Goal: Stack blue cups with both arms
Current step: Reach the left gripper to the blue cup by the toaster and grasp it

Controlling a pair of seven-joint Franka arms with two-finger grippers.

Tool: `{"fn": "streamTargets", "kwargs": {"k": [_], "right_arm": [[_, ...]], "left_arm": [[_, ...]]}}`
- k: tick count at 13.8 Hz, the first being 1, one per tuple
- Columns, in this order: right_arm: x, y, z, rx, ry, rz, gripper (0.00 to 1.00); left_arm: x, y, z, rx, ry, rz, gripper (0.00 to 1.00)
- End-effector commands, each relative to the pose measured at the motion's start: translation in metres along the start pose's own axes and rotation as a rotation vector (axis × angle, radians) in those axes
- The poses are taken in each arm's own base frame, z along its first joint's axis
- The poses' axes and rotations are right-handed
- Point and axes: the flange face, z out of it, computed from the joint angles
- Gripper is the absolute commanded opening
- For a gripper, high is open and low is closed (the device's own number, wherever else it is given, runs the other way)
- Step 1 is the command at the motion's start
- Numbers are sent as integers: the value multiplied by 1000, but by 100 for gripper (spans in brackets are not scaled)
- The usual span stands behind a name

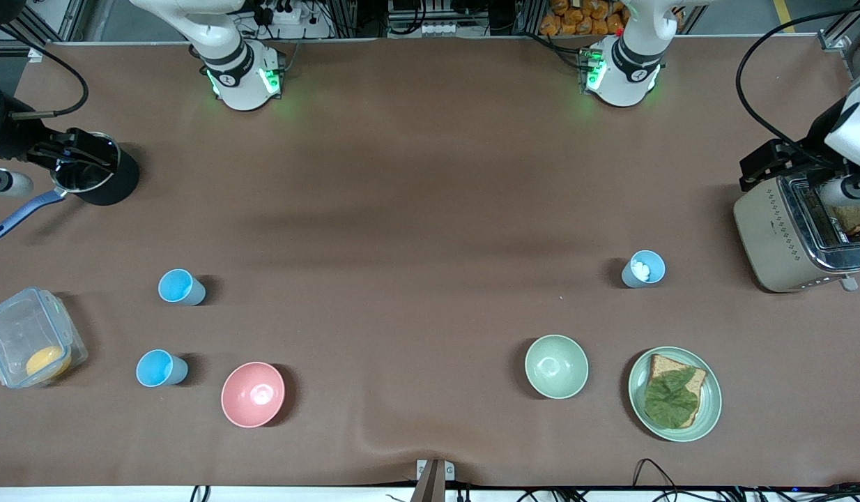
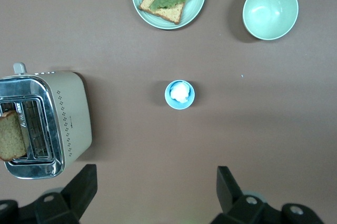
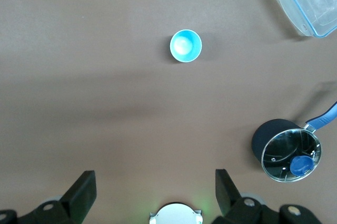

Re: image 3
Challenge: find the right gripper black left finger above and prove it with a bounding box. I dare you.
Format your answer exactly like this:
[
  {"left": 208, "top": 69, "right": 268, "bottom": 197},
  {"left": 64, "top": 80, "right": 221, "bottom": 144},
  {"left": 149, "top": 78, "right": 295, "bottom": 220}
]
[{"left": 19, "top": 170, "right": 97, "bottom": 224}]

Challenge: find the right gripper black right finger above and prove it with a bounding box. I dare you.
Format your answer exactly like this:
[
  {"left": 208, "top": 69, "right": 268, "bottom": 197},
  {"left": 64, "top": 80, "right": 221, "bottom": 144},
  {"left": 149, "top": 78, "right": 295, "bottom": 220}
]
[{"left": 212, "top": 168, "right": 284, "bottom": 224}]

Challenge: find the light blue plastic cup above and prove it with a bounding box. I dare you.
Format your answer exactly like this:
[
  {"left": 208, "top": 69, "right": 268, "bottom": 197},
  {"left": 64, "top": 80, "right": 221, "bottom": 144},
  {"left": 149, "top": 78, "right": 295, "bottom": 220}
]
[{"left": 169, "top": 29, "right": 203, "bottom": 63}]

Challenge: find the glass lid with blue knob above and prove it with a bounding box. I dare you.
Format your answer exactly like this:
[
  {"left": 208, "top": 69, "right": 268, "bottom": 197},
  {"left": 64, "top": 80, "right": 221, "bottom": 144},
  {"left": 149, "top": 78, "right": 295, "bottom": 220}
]
[{"left": 261, "top": 128, "right": 322, "bottom": 182}]

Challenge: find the clear container with blue rim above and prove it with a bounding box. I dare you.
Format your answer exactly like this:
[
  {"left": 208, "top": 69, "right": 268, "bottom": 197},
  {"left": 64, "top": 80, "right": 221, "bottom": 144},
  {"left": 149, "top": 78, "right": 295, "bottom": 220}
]
[{"left": 265, "top": 0, "right": 337, "bottom": 38}]

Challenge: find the dark pot with blue handle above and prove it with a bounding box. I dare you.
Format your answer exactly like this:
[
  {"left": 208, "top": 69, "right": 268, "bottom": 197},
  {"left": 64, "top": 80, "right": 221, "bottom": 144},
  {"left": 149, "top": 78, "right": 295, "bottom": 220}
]
[{"left": 251, "top": 101, "right": 337, "bottom": 180}]

